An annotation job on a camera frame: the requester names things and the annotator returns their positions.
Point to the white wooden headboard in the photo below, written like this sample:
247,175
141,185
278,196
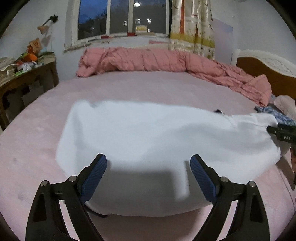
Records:
279,71

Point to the orange plush toy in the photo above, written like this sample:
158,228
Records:
29,57

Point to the pink bed sheet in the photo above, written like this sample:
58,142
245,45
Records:
28,148

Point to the tree pattern curtain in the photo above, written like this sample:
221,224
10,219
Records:
191,27

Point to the pink pillow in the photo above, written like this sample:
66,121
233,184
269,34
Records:
286,105

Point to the white framed window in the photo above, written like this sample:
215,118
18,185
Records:
90,21

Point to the white navy varsity jacket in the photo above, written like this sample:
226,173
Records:
148,147

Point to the wall mounted desk lamp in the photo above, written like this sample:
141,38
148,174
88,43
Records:
44,28

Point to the blue plaid folded garment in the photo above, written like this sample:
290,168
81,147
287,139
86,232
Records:
280,117

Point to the pink plaid quilt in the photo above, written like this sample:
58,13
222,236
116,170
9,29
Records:
95,61

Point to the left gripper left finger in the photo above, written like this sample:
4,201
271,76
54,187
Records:
45,221

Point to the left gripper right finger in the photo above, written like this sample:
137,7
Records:
249,221

